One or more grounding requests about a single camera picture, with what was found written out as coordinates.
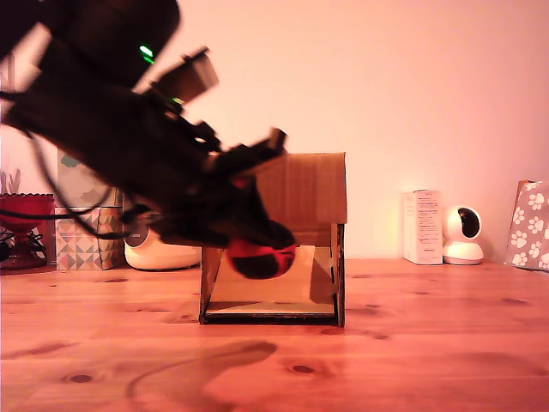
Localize red and black footbag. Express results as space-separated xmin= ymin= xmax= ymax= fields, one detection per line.
xmin=223 ymin=238 xmax=300 ymax=281

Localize cardboard dice tower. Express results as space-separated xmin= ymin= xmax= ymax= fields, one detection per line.
xmin=199 ymin=152 xmax=348 ymax=329

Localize white electric kettle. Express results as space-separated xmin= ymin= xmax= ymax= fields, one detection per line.
xmin=124 ymin=231 xmax=202 ymax=271

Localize geometric print tissue box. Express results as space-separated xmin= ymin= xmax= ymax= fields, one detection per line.
xmin=54 ymin=206 xmax=125 ymax=271

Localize cloud print tissue box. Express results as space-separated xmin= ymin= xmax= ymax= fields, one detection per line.
xmin=56 ymin=148 xmax=124 ymax=209

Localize white printed carton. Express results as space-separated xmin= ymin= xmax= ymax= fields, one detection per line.
xmin=401 ymin=189 xmax=444 ymax=266

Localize dried plant stems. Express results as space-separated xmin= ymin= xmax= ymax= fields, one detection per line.
xmin=0 ymin=168 xmax=22 ymax=195

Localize grey paw print bag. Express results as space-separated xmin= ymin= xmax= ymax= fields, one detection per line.
xmin=504 ymin=179 xmax=549 ymax=271

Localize pale grey camera box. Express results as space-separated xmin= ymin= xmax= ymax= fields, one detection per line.
xmin=148 ymin=45 xmax=220 ymax=106

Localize thin black cable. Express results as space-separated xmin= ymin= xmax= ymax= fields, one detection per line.
xmin=0 ymin=184 xmax=125 ymax=221

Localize thick black cable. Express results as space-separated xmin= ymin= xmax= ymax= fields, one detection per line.
xmin=25 ymin=128 xmax=151 ymax=241

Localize black tangled wire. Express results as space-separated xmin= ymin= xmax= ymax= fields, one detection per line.
xmin=0 ymin=229 xmax=48 ymax=261

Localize red glass pedestal bowl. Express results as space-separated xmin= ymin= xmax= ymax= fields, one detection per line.
xmin=0 ymin=192 xmax=56 ymax=270

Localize small white round camera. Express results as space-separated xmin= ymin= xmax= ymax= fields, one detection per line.
xmin=442 ymin=205 xmax=486 ymax=265

